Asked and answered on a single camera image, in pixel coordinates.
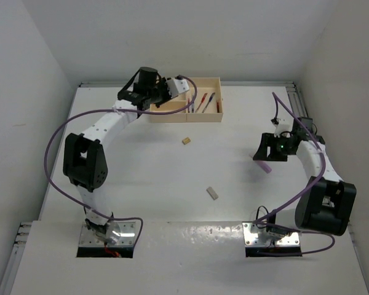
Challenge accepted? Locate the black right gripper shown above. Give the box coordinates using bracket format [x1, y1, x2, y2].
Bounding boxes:
[253, 133, 294, 162]

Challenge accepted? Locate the blue gel pen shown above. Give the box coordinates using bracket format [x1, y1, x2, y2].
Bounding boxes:
[202, 92, 215, 113]

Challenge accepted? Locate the red gel pen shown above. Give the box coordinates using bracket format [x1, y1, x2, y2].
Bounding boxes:
[194, 93, 207, 113]

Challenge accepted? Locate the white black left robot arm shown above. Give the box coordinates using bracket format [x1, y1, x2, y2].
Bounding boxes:
[63, 67, 171, 240]

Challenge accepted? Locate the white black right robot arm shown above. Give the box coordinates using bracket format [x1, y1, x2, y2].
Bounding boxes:
[253, 117, 357, 236]

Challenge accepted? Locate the pink highlighter marker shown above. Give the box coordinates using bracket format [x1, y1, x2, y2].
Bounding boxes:
[249, 153, 272, 174]

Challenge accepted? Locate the cream wooden compartment tray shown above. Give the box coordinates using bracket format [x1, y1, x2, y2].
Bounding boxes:
[149, 77, 223, 123]

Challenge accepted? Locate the small tan eraser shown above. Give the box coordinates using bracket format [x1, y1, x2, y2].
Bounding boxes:
[182, 137, 191, 145]

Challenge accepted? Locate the grey speckled eraser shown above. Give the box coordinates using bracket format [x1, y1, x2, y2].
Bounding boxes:
[206, 187, 218, 200]

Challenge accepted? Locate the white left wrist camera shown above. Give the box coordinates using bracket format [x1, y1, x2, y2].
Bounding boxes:
[167, 78, 189, 98]

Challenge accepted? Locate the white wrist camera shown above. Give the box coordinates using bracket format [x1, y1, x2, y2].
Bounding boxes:
[271, 118, 292, 138]
[167, 78, 189, 98]

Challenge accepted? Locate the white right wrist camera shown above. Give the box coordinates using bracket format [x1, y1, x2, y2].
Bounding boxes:
[271, 118, 292, 138]

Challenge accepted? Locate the aluminium frame rail right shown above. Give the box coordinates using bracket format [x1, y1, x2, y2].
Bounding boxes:
[287, 82, 339, 219]

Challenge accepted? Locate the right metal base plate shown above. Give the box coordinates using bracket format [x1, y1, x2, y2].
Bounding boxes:
[242, 222, 300, 248]

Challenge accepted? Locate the metal base plate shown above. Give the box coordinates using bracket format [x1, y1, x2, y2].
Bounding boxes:
[242, 222, 300, 248]
[78, 219, 137, 248]

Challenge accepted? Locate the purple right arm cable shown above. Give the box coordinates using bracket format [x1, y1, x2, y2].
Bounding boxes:
[253, 92, 336, 256]

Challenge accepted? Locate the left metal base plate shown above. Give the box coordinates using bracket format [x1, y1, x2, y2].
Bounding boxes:
[78, 219, 137, 248]

